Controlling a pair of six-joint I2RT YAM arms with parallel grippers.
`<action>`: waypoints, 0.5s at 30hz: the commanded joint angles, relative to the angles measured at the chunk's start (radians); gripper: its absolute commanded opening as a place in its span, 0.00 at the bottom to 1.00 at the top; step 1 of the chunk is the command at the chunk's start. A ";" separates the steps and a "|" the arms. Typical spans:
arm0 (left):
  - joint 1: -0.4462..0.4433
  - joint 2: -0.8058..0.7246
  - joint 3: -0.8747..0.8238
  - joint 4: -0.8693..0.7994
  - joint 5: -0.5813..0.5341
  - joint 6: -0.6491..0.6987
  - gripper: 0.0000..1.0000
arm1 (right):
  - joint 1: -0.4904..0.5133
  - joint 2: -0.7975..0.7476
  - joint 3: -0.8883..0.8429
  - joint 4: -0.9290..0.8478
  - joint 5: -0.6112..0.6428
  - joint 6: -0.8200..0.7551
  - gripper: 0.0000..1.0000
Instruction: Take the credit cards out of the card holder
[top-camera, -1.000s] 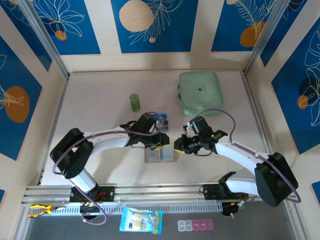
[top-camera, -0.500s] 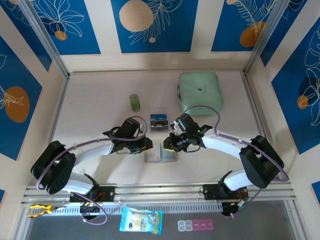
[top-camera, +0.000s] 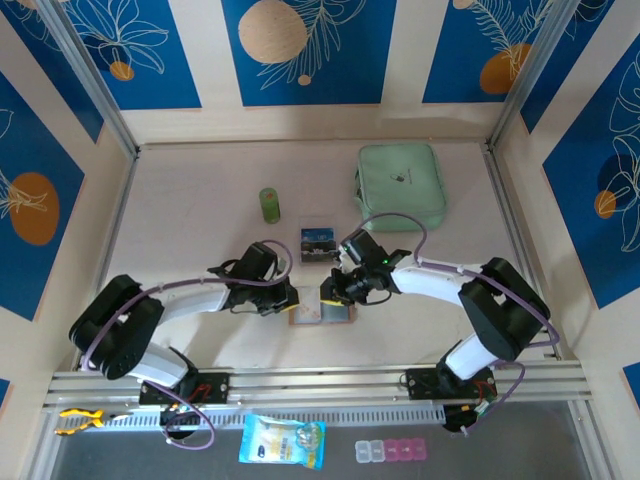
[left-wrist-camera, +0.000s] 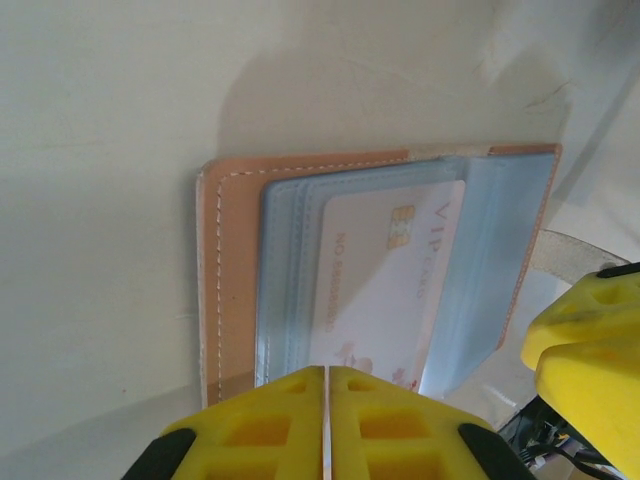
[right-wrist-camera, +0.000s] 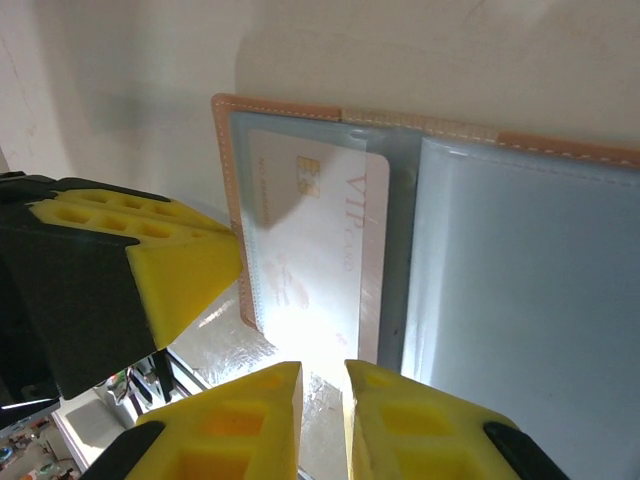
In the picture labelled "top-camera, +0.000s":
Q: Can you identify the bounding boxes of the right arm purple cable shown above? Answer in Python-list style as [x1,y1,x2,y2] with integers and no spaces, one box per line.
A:
[357,212,560,437]

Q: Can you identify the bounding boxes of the white pink patterned card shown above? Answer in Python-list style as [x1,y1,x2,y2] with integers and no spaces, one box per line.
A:
[298,287,323,321]

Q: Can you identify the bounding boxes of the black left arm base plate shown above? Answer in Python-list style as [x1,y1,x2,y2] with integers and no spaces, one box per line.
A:
[138,370,231,406]

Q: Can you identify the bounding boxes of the mint green zip pouch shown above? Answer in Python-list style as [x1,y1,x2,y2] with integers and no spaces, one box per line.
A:
[353,143,448,233]

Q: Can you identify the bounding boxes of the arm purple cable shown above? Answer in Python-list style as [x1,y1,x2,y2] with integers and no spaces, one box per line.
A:
[82,239,292,449]
[357,212,560,437]

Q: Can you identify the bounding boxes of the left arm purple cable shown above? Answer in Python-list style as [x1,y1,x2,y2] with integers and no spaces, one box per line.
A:
[82,239,292,449]

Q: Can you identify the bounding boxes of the clear acrylic card stand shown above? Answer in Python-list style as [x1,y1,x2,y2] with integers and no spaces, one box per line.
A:
[298,214,338,266]

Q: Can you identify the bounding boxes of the white and pink pill organizer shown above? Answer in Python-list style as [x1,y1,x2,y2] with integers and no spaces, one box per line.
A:
[354,438,430,464]

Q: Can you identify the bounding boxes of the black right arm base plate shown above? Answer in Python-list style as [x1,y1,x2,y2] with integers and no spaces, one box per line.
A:
[404,367,499,401]

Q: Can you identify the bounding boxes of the aluminium side rail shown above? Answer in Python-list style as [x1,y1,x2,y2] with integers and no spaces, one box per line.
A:
[483,149,561,361]
[74,152,141,371]

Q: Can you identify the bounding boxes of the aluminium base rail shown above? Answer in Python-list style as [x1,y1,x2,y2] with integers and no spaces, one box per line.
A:
[42,360,594,409]

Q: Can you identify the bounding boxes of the slotted grey cable duct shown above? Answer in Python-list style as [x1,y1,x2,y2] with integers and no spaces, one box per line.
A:
[102,405,446,431]

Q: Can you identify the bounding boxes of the brown leather card holder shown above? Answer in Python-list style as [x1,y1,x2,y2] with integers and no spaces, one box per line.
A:
[288,299,357,327]

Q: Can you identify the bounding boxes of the aluminium frame post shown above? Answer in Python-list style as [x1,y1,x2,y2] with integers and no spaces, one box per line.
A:
[487,0,574,150]
[37,0,140,157]

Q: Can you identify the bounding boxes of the yellow black pliers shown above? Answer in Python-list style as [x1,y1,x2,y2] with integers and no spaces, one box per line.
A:
[54,408,134,436]

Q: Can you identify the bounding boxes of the blue snack packet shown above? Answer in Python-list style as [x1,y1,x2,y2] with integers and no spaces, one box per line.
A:
[238,413,327,471]

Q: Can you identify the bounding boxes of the green cylindrical bottle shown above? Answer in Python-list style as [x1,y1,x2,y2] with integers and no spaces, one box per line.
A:
[258,187,281,225]

